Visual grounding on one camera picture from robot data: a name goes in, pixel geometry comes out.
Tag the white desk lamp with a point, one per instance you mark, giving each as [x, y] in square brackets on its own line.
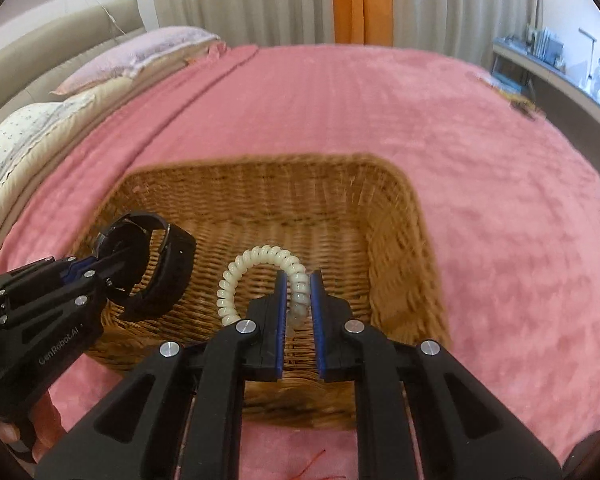
[589, 74]

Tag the white speckled pillow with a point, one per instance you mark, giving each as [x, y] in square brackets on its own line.
[37, 137]

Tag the grey desk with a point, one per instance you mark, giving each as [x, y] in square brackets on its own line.
[568, 107]

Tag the orange curtain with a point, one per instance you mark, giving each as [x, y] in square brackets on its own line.
[363, 22]

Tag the beige curtain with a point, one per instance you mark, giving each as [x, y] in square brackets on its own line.
[462, 29]

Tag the beige headboard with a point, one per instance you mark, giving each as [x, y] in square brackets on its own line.
[34, 65]

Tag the black wrist watch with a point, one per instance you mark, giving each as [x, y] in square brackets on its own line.
[169, 279]

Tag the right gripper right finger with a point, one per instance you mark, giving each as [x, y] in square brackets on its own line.
[420, 414]

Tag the pink plush blanket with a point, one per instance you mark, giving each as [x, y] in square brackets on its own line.
[513, 210]

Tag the brown wicker basket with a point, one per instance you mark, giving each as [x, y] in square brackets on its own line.
[356, 219]

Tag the pink pillow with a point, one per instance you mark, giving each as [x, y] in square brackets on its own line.
[131, 57]

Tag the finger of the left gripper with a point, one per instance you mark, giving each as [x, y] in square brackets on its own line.
[122, 269]

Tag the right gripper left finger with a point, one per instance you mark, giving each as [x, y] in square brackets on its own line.
[178, 414]

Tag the left hand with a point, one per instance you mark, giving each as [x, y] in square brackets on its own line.
[46, 421]

